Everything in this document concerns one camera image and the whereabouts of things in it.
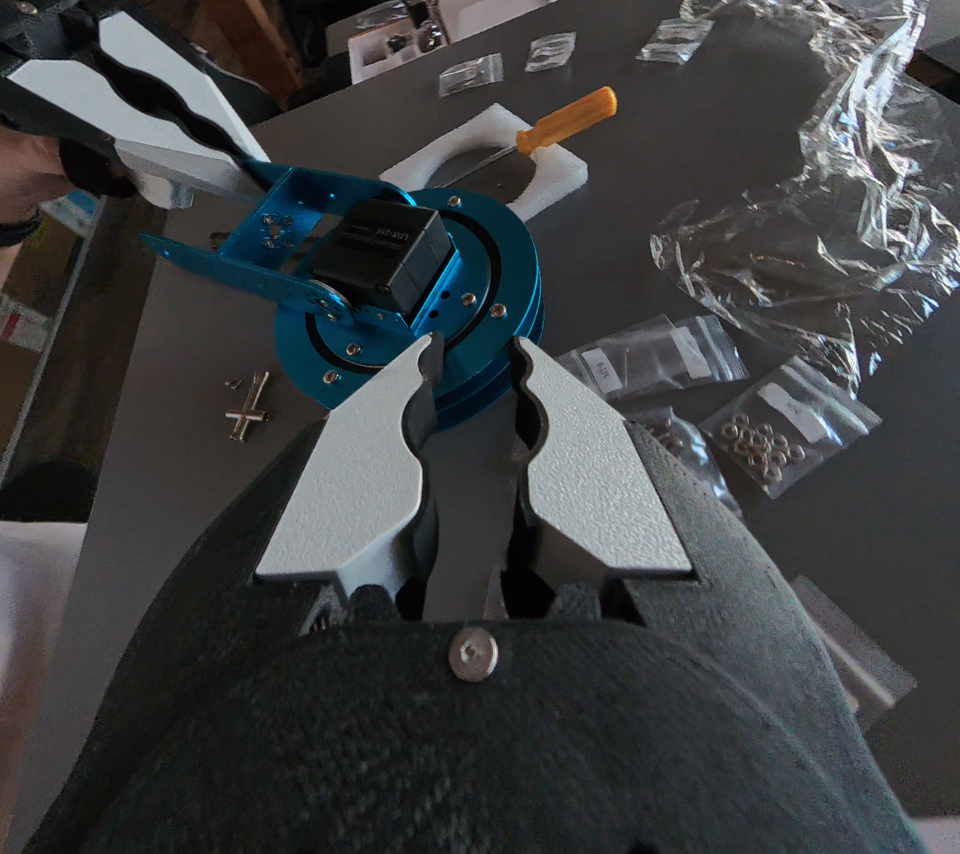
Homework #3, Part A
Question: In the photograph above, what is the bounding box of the clear bag of metal screws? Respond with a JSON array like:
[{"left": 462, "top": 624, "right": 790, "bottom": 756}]
[{"left": 630, "top": 407, "right": 744, "bottom": 518}]

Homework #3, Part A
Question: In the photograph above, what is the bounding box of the small clear zip bag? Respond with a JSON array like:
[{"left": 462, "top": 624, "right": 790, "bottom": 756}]
[
  {"left": 525, "top": 32, "right": 577, "bottom": 74},
  {"left": 636, "top": 17, "right": 714, "bottom": 64},
  {"left": 438, "top": 55, "right": 504, "bottom": 99},
  {"left": 795, "top": 576, "right": 918, "bottom": 729}
]

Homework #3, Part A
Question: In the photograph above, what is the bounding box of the orange handled screwdriver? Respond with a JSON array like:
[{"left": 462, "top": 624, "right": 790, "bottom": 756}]
[{"left": 435, "top": 85, "right": 620, "bottom": 189}]

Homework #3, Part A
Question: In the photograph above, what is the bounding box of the crumpled clear plastic wrap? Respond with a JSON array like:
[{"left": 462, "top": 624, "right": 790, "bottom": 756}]
[{"left": 648, "top": 0, "right": 935, "bottom": 394}]

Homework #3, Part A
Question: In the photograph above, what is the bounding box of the blue toy robot arm base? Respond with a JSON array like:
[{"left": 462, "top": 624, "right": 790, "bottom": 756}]
[{"left": 138, "top": 160, "right": 541, "bottom": 431}]

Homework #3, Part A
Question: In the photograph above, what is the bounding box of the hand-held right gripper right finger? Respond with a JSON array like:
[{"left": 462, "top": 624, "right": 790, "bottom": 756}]
[{"left": 491, "top": 336, "right": 693, "bottom": 621}]

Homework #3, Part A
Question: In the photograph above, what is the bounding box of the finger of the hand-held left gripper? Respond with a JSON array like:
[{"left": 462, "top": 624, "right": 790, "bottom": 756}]
[
  {"left": 88, "top": 12, "right": 273, "bottom": 167},
  {"left": 6, "top": 55, "right": 256, "bottom": 212}
]

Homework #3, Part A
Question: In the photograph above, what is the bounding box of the dark grey desk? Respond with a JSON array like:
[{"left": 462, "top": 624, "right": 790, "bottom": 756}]
[{"left": 0, "top": 0, "right": 960, "bottom": 818}]

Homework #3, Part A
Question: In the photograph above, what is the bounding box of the person's left hand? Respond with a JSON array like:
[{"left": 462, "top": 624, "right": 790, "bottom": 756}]
[{"left": 0, "top": 132, "right": 72, "bottom": 219}]

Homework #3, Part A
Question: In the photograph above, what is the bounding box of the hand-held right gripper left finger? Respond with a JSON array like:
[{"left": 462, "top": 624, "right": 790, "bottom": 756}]
[{"left": 253, "top": 332, "right": 447, "bottom": 623}]

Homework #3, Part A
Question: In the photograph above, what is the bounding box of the clear bag of thin pins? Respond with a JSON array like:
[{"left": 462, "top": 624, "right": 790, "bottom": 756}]
[
  {"left": 558, "top": 321, "right": 680, "bottom": 407},
  {"left": 660, "top": 314, "right": 751, "bottom": 383}
]

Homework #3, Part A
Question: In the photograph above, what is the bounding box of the white foam pad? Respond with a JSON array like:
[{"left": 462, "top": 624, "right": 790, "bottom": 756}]
[{"left": 378, "top": 102, "right": 588, "bottom": 225}]

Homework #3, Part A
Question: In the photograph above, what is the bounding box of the clear bag of metal nuts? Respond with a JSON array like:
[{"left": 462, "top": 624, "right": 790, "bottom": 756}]
[{"left": 701, "top": 359, "right": 882, "bottom": 499}]

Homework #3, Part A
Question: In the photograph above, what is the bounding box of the metal cross wrench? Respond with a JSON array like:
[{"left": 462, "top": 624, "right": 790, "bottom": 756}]
[{"left": 223, "top": 370, "right": 273, "bottom": 446}]

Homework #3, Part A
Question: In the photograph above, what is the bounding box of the white foam tray with parts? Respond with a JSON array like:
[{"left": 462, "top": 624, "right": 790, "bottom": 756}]
[{"left": 348, "top": 0, "right": 451, "bottom": 86}]

